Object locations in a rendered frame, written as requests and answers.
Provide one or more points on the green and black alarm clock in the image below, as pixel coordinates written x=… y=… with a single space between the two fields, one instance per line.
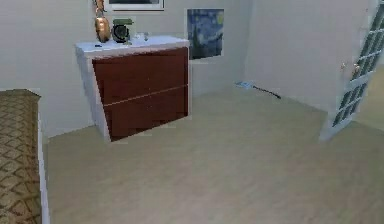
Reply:
x=121 y=31

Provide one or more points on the bed with brown patterned cover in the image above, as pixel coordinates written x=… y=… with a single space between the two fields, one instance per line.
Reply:
x=18 y=156

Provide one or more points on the white and red-brown chest of drawers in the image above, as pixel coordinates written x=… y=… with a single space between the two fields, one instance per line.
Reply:
x=140 y=90

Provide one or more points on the black stick with blue-white head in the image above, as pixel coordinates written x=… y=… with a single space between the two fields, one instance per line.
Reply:
x=256 y=88

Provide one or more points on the blue starry night painting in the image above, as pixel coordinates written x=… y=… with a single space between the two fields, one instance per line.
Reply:
x=205 y=33

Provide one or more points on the small clear glass item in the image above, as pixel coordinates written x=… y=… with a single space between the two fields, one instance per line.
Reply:
x=146 y=36

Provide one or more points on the small blue flat item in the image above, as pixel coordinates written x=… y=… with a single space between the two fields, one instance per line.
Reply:
x=98 y=45

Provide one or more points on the white framed picture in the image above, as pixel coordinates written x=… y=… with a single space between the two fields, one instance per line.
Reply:
x=135 y=4

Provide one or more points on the brass door knob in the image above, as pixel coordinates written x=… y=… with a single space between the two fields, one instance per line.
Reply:
x=355 y=68

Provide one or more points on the white glazed room door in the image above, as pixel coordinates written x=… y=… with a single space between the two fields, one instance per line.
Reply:
x=358 y=71

